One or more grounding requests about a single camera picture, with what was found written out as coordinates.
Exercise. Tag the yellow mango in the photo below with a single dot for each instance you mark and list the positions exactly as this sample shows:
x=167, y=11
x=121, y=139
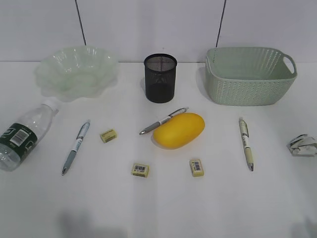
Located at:
x=179, y=131

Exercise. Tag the grey white pen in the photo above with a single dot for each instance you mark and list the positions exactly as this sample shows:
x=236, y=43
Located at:
x=163, y=121

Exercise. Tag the grey blue pen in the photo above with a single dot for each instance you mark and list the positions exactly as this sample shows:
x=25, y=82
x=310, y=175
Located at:
x=79, y=139

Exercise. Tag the beige white pen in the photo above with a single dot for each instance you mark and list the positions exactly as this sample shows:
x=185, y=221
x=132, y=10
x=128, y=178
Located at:
x=245, y=140

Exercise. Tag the clear water bottle green label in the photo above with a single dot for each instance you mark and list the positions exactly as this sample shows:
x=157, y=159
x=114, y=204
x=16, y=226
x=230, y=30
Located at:
x=17, y=142

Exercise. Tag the waste paper ball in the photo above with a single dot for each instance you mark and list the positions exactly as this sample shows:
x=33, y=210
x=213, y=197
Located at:
x=303, y=146

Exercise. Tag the black mesh pen holder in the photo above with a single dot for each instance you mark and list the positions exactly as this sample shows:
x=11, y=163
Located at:
x=160, y=77

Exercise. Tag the yellow eraser upper left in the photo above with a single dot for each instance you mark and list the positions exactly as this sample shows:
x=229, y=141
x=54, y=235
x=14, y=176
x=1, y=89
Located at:
x=108, y=135

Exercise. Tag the yellow eraser barcode middle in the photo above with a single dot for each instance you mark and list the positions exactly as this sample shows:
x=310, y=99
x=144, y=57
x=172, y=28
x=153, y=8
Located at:
x=140, y=170

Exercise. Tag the yellow eraser barcode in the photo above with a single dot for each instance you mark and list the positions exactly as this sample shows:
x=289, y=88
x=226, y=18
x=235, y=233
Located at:
x=140, y=170
x=196, y=167

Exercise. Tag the yellow eraser barcode right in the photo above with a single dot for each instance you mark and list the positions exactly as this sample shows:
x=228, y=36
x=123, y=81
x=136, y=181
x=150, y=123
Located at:
x=196, y=167

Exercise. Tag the translucent green wavy plate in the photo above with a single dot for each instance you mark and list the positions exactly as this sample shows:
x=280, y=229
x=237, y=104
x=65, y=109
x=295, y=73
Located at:
x=76, y=72

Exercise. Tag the green plastic woven basket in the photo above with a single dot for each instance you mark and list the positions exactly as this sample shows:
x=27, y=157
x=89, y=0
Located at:
x=248, y=76

